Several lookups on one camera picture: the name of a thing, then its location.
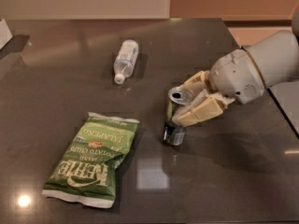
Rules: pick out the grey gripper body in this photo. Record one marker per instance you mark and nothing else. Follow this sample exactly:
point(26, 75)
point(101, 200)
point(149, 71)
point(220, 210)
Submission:
point(235, 75)

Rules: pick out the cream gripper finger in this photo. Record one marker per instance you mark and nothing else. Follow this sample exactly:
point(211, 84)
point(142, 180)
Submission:
point(198, 84)
point(203, 108)

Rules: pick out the silver blue redbull can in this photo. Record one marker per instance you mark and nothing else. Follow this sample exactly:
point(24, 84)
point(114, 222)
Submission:
point(174, 132)

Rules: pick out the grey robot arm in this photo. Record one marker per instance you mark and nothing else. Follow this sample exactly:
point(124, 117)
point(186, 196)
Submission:
point(276, 57)

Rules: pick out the green jalapeno chip bag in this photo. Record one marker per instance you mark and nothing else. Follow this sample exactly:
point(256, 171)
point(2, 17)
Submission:
point(86, 172)

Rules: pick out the grey side table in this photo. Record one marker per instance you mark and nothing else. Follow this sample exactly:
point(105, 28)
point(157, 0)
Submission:
point(286, 96)

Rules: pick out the clear plastic water bottle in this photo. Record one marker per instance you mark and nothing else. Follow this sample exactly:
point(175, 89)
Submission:
point(124, 64)

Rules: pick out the white box at edge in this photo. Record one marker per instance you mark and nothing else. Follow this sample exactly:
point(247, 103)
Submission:
point(5, 34)

